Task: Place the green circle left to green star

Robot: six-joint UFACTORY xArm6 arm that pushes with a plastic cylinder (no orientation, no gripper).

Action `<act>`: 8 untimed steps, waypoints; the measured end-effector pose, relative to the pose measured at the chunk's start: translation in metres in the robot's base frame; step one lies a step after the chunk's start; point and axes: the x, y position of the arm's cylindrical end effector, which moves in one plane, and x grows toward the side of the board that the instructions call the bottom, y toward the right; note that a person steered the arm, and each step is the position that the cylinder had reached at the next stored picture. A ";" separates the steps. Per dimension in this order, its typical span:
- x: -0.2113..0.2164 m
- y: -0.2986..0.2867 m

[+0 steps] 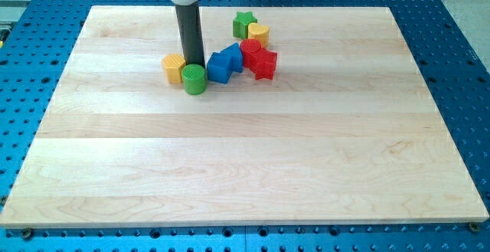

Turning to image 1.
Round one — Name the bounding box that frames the green star block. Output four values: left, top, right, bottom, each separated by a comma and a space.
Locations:
233, 11, 257, 39

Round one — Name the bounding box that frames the light wooden board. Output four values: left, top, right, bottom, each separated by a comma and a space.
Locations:
1, 5, 488, 228

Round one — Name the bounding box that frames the blue pentagon block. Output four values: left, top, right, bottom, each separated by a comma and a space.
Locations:
221, 43, 243, 73

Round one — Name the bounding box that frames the blue cube block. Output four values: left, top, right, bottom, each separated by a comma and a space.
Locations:
207, 52, 232, 84

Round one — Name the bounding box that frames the yellow half-round block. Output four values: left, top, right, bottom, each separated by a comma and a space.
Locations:
247, 22, 270, 47

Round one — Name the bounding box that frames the green cylinder block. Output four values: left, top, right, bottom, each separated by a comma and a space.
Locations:
181, 64, 207, 95

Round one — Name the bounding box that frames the red star block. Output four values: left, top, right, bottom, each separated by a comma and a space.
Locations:
250, 48, 278, 80

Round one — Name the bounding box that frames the yellow hexagon block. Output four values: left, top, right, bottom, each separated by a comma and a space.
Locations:
162, 54, 186, 84

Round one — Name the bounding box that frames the red cylinder block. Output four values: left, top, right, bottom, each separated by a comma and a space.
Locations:
240, 39, 262, 70

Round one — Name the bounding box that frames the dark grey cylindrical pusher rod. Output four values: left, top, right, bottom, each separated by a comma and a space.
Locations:
175, 3, 205, 67

